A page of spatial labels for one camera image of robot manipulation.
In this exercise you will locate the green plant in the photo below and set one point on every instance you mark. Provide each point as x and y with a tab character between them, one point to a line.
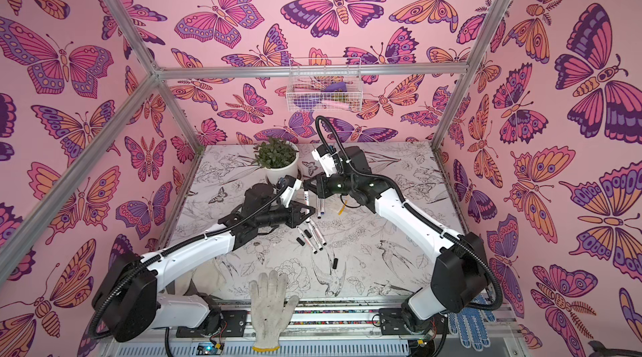
274	154

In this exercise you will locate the blue dotted glove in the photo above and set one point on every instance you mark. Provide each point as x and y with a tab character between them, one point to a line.
469	326

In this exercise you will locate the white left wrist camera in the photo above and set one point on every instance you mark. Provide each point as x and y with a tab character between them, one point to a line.
288	186

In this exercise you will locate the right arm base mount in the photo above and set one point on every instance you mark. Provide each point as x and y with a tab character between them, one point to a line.
399	321

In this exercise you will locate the white plant pot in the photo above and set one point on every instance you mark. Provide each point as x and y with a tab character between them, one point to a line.
273	175

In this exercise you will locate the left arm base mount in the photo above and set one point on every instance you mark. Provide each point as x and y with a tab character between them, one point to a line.
218	322

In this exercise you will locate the green circuit board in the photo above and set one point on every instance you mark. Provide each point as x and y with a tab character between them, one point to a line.
206	349

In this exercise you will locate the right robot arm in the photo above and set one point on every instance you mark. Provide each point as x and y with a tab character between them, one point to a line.
461	275

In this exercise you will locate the white wire basket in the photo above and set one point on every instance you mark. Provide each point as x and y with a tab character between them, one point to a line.
325	93

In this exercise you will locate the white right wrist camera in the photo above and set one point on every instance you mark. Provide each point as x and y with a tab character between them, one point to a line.
325	160

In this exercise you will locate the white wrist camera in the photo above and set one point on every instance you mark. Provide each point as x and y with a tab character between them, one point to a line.
325	160
288	186

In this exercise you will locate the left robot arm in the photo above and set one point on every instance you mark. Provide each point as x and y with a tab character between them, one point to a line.
128	303

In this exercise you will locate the white knit glove front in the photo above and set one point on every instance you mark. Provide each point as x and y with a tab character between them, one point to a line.
270	313

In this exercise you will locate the aluminium frame rail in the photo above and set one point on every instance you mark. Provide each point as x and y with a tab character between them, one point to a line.
338	70

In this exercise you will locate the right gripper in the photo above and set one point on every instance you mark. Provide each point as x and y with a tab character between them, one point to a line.
323	188

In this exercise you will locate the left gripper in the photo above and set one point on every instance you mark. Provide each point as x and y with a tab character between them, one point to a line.
293	215

